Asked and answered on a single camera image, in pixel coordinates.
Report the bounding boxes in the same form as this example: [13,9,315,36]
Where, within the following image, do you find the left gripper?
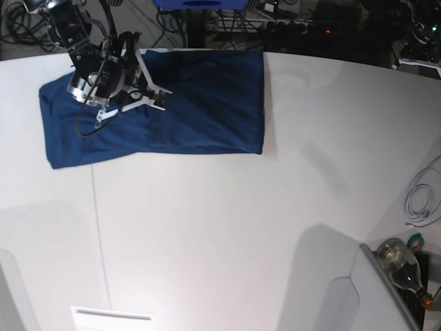
[401,43,440,64]

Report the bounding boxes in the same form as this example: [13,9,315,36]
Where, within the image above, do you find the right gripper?
[67,30,144,110]

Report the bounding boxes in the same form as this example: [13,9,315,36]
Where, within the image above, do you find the blue t-shirt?
[39,50,265,169]

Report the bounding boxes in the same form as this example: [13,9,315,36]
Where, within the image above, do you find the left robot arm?
[398,1,440,68]

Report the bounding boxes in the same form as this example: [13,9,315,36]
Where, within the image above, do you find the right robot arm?
[23,1,141,106]

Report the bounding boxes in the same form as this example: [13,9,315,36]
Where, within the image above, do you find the blue box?
[155,0,248,10]

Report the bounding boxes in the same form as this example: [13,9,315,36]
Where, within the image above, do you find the black power strip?
[265,20,340,36]

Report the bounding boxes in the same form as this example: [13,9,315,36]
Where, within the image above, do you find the green tape roll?
[407,233,424,252]

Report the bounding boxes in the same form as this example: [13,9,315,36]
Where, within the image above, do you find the clear plastic bottle red cap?
[376,238,434,310]

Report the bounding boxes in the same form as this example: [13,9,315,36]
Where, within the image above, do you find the black tray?
[397,252,430,330]

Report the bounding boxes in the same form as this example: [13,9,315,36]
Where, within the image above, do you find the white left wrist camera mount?
[398,57,441,77]

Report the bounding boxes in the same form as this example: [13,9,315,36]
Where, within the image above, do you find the black coiled cable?
[0,0,66,53]

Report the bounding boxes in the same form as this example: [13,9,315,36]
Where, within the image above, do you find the white coiled cable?
[403,164,441,228]

